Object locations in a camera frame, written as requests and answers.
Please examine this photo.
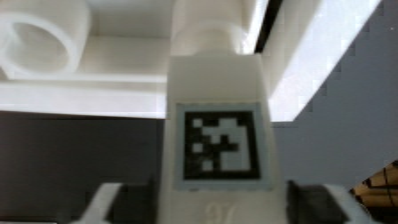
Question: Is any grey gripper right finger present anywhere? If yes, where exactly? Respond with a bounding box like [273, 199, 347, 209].
[285, 181, 381, 224]

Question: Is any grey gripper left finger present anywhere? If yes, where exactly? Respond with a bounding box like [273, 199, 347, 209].
[68, 182, 155, 224]

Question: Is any white chair seat part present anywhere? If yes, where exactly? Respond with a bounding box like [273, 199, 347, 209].
[0, 0, 273, 119]

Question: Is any white chair leg with tag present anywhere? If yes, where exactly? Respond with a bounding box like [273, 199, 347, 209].
[157, 0, 287, 224]

